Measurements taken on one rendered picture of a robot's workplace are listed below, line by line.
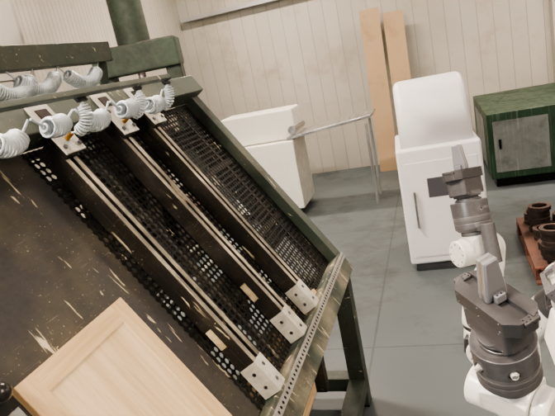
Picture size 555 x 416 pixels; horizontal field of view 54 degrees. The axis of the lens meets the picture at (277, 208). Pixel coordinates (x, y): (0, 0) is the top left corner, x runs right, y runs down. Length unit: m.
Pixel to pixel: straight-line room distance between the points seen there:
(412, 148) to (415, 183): 0.29
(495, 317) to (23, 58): 2.22
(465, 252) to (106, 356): 0.93
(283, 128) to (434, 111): 2.73
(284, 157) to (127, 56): 2.17
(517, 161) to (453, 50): 2.59
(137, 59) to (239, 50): 3.29
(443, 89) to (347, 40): 4.45
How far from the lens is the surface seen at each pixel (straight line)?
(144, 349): 1.61
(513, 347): 0.77
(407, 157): 4.48
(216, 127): 2.83
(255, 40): 9.22
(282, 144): 6.78
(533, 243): 4.84
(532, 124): 6.82
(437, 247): 4.70
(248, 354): 1.81
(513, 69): 8.94
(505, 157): 6.84
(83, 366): 1.47
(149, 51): 6.28
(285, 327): 2.12
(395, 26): 8.56
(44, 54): 2.70
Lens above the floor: 1.92
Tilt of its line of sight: 15 degrees down
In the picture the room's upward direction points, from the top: 12 degrees counter-clockwise
